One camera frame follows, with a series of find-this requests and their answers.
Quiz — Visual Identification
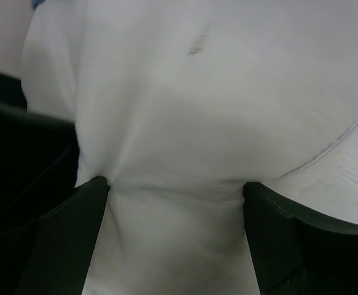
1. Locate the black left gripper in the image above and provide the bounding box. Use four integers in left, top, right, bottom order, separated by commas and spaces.
0, 73, 79, 223

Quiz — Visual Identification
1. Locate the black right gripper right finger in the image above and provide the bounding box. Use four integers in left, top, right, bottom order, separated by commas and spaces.
243, 183, 358, 294

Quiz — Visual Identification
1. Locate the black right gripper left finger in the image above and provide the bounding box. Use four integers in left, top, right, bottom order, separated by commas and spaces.
0, 176, 110, 294

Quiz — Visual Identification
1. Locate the white pillow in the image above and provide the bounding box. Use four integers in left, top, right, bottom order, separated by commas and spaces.
21, 1, 358, 294

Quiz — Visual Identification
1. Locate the blue fabric pillowcase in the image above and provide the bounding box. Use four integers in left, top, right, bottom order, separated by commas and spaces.
30, 0, 45, 10

